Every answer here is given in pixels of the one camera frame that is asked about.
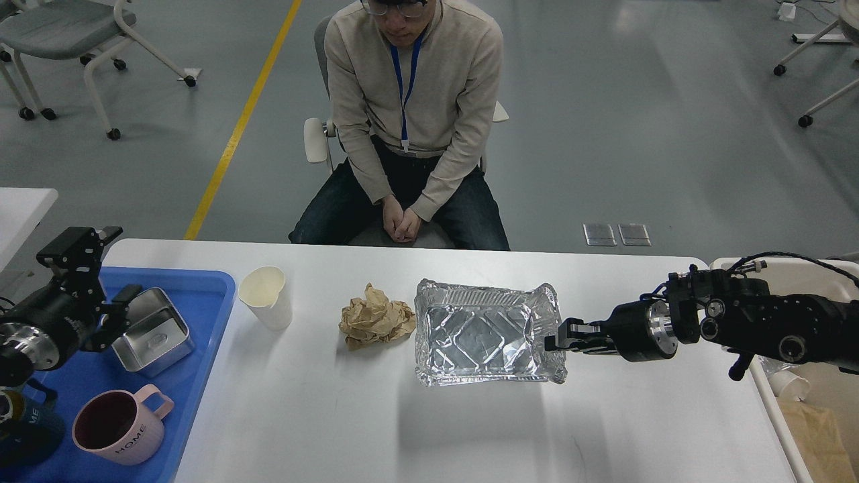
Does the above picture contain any grey wheeled chair left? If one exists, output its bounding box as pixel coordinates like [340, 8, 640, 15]
[1, 1, 197, 140]

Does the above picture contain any pink HOME mug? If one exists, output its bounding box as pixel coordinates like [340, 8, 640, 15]
[72, 383, 174, 466]

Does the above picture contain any left metal floor plate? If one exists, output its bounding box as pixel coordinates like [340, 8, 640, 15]
[583, 223, 617, 247]

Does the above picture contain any white side table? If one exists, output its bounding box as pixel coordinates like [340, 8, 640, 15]
[1, 187, 58, 269]

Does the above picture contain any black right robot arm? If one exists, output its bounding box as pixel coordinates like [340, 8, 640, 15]
[545, 252, 858, 381]

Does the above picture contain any seated man in beige sweater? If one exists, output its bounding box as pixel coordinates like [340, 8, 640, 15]
[289, 1, 510, 251]

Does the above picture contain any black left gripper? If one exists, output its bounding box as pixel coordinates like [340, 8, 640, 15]
[2, 226, 142, 370]

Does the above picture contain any brown paper bag in bin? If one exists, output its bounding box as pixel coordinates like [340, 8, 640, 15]
[776, 398, 857, 482]

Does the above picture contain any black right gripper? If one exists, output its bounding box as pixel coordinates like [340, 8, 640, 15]
[545, 299, 678, 363]

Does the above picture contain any white wheeled chair right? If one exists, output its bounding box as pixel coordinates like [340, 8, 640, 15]
[772, 0, 859, 129]

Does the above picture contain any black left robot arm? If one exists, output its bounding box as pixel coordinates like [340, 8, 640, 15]
[1, 226, 142, 468]

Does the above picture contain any crumpled clear plastic bag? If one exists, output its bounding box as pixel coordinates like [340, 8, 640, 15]
[757, 356, 799, 377]

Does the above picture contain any metal floor plate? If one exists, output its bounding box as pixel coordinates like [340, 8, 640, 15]
[583, 223, 617, 247]
[619, 223, 652, 247]

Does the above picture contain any white paper cup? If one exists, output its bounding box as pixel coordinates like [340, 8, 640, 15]
[238, 266, 292, 331]

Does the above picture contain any stainless steel rectangular tray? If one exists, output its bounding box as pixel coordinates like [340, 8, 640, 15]
[111, 287, 195, 378]

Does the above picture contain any beige plastic bin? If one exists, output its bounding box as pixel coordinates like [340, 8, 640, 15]
[750, 256, 858, 482]

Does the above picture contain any brown paper ball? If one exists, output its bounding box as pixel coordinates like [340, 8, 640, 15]
[340, 282, 417, 351]

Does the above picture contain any blue plastic tray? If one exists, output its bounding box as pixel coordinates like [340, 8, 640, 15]
[1, 267, 236, 482]

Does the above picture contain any white cup in bin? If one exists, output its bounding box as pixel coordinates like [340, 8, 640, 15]
[767, 370, 812, 401]

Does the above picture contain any right metal floor plate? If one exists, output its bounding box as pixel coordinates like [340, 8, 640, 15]
[619, 223, 652, 247]

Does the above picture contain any aluminium foil tray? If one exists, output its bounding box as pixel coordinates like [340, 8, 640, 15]
[415, 279, 568, 387]

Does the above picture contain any dark blue HOME mug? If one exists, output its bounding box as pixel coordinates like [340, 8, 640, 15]
[1, 379, 65, 468]

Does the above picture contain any white power adapter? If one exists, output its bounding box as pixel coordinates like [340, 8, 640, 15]
[776, 1, 797, 22]

